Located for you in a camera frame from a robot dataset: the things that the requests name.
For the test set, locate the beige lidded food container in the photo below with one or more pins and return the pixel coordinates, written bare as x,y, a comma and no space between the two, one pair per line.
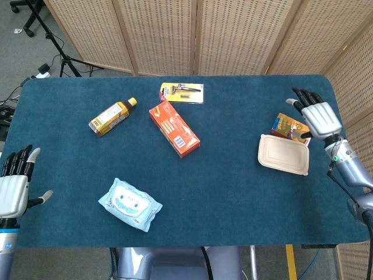
282,154

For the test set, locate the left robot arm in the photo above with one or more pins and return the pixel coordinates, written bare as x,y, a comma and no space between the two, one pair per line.
8,248

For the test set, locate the small colourful snack box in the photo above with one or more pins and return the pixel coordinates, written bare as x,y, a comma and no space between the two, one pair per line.
288,126

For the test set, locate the razor in yellow blister pack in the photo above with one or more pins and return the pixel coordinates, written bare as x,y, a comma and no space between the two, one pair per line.
182,92

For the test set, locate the orange red cracker box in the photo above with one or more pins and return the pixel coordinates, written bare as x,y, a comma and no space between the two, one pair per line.
174,129

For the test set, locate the black tripod stand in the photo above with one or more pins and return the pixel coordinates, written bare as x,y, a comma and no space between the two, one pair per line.
55,41

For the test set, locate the brown tea bottle yellow cap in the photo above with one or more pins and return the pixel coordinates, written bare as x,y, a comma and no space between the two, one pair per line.
112,117

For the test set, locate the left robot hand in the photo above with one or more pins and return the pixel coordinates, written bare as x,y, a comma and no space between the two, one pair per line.
14,186

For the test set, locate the white power strip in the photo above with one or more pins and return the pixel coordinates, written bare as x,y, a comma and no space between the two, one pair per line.
43,75

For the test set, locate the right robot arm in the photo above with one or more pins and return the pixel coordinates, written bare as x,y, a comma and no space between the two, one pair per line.
349,175

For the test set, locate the grey robot torso base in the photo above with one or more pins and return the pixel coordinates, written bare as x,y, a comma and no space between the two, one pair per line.
177,264

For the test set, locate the black office chair base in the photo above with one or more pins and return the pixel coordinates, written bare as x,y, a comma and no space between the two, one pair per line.
24,17

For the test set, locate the blue table cloth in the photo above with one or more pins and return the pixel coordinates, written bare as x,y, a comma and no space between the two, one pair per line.
186,175

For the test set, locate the light blue wet wipes pack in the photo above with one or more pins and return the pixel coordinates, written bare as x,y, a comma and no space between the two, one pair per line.
129,204

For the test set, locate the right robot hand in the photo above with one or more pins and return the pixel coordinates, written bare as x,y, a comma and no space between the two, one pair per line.
319,118

